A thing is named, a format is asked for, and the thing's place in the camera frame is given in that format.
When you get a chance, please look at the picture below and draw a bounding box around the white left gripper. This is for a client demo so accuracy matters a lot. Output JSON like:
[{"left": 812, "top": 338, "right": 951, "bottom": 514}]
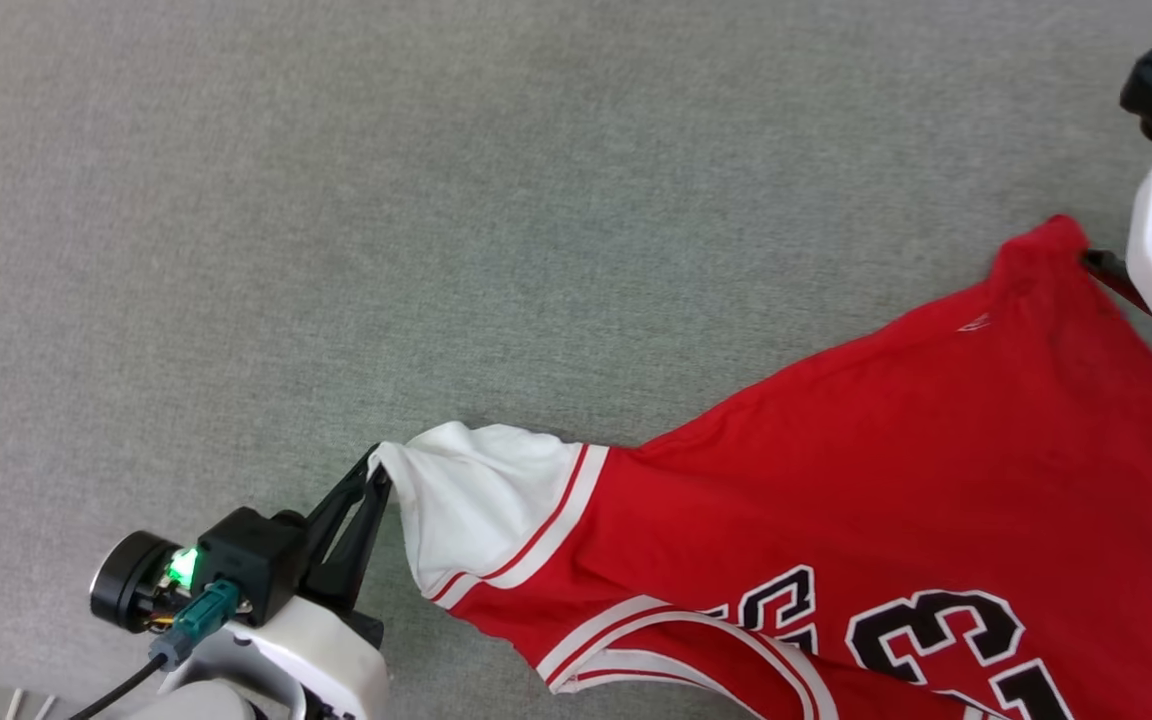
[{"left": 160, "top": 446, "right": 394, "bottom": 720}]

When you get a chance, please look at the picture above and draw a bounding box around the red basketball jersey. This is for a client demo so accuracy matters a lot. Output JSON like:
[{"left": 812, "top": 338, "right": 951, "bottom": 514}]
[{"left": 368, "top": 214, "right": 1152, "bottom": 720}]

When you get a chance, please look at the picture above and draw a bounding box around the grey fabric sofa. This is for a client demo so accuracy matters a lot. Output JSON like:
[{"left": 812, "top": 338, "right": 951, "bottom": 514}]
[{"left": 0, "top": 0, "right": 1152, "bottom": 720}]

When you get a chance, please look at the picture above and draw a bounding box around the teal left camera plug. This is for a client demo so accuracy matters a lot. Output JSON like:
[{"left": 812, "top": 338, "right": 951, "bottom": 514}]
[{"left": 148, "top": 578, "right": 242, "bottom": 671}]

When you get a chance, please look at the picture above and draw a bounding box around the black left camera cable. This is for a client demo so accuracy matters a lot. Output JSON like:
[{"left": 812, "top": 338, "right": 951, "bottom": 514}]
[{"left": 66, "top": 652, "right": 169, "bottom": 720}]

